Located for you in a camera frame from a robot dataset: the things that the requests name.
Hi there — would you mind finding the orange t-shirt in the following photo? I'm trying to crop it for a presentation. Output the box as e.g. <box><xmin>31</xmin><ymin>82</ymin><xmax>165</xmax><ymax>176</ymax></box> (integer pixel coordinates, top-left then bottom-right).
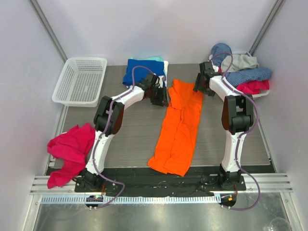
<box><xmin>148</xmin><ymin>79</ymin><xmax>204</xmax><ymax>177</ymax></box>

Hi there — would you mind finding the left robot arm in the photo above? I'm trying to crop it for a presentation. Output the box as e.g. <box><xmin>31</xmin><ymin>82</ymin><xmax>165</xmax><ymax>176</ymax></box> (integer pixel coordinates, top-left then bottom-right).
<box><xmin>76</xmin><ymin>73</ymin><xmax>168</xmax><ymax>192</ymax></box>

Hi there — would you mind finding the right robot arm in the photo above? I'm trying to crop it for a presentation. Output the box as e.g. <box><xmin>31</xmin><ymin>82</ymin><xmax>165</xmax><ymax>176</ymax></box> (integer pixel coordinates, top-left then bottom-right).
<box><xmin>193</xmin><ymin>61</ymin><xmax>255</xmax><ymax>190</ymax></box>

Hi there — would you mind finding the white plastic bin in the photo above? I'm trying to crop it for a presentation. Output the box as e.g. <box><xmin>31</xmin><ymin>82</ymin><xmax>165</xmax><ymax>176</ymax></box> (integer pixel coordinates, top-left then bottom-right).
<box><xmin>209</xmin><ymin>52</ymin><xmax>270</xmax><ymax>99</ymax></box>

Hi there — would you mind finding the folded blue t-shirt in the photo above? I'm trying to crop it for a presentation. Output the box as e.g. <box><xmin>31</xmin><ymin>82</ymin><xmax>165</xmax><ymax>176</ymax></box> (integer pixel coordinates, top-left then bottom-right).
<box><xmin>122</xmin><ymin>59</ymin><xmax>164</xmax><ymax>86</ymax></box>

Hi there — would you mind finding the blue checkered shirt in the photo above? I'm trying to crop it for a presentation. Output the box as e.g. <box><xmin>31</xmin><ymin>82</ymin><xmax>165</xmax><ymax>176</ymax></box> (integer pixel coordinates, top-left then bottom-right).
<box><xmin>211</xmin><ymin>43</ymin><xmax>272</xmax><ymax>87</ymax></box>

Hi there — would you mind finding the folded white t-shirt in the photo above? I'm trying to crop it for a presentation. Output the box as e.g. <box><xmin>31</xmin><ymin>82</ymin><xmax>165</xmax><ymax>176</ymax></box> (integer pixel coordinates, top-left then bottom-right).
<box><xmin>163</xmin><ymin>61</ymin><xmax>169</xmax><ymax>87</ymax></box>

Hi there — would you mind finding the grey t-shirt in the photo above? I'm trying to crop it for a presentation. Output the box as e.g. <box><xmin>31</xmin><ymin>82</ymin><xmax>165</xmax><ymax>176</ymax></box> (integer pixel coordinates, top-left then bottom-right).
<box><xmin>220</xmin><ymin>54</ymin><xmax>259</xmax><ymax>72</ymax></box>

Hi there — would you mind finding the folded teal t-shirt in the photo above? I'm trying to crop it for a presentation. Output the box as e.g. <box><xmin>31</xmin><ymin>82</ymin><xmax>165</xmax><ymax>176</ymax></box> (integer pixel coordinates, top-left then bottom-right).
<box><xmin>130</xmin><ymin>56</ymin><xmax>164</xmax><ymax>62</ymax></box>

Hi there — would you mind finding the pink t-shirt in bin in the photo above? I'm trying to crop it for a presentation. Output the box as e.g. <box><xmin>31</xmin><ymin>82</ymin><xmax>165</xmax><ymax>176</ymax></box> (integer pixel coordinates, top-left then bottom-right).
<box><xmin>225</xmin><ymin>67</ymin><xmax>272</xmax><ymax>94</ymax></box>

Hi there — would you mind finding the white perforated plastic basket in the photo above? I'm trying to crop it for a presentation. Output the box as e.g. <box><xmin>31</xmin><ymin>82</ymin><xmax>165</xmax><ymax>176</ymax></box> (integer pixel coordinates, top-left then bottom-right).
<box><xmin>52</xmin><ymin>57</ymin><xmax>107</xmax><ymax>107</ymax></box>

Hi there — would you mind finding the pink cloth on table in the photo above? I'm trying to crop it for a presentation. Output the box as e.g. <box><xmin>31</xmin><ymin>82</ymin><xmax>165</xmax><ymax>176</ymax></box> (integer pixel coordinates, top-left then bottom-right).
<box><xmin>47</xmin><ymin>123</ymin><xmax>95</xmax><ymax>189</ymax></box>

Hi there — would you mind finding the right corner metal post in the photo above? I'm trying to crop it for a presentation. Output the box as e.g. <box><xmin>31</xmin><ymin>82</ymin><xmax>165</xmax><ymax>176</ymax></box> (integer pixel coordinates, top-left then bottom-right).
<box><xmin>249</xmin><ymin>0</ymin><xmax>286</xmax><ymax>55</ymax></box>

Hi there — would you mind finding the corner metal post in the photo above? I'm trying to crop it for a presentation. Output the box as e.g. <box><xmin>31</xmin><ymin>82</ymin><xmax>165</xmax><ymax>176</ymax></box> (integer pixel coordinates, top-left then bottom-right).
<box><xmin>249</xmin><ymin>0</ymin><xmax>286</xmax><ymax>55</ymax></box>
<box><xmin>28</xmin><ymin>0</ymin><xmax>67</xmax><ymax>62</ymax></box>

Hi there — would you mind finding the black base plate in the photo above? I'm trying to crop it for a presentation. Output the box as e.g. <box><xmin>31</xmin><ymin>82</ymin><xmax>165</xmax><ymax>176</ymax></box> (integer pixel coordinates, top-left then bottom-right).
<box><xmin>73</xmin><ymin>167</ymin><xmax>246</xmax><ymax>197</ymax></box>

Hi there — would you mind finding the aluminium rail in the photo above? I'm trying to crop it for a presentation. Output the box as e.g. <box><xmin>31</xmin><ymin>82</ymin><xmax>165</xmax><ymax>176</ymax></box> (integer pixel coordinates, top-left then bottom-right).
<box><xmin>30</xmin><ymin>173</ymin><xmax>293</xmax><ymax>195</ymax></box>

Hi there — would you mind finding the white slotted cable duct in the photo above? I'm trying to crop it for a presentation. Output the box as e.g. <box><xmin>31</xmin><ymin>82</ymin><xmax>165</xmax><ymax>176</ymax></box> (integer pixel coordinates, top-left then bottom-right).
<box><xmin>41</xmin><ymin>194</ymin><xmax>221</xmax><ymax>205</ymax></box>

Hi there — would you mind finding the left corner metal post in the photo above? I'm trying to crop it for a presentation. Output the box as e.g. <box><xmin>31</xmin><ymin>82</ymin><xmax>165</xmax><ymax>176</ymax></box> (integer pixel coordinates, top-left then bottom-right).
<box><xmin>28</xmin><ymin>0</ymin><xmax>67</xmax><ymax>62</ymax></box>

